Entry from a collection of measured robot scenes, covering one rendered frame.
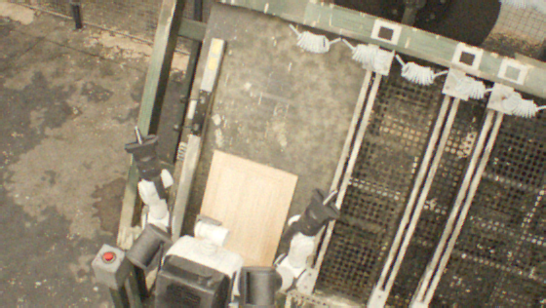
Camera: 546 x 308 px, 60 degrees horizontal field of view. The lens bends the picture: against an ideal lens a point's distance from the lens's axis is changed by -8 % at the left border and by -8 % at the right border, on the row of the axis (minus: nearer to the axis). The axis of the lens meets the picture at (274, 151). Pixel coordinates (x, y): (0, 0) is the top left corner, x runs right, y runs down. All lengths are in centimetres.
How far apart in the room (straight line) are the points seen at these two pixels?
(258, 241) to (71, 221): 175
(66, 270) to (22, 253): 34
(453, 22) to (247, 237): 139
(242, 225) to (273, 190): 22
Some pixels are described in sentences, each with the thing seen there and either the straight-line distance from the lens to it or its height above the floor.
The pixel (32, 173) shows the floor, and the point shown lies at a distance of 403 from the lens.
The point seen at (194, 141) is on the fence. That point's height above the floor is 133.
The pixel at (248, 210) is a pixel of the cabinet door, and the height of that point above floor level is 112.
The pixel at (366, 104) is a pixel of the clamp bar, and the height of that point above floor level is 164.
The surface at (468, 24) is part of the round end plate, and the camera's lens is 251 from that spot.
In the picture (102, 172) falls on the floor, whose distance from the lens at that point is 391.
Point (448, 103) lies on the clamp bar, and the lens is 199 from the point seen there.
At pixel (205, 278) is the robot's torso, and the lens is 170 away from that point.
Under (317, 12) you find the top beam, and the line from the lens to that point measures 195.
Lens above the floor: 288
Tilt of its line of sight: 45 degrees down
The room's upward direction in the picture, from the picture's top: 9 degrees clockwise
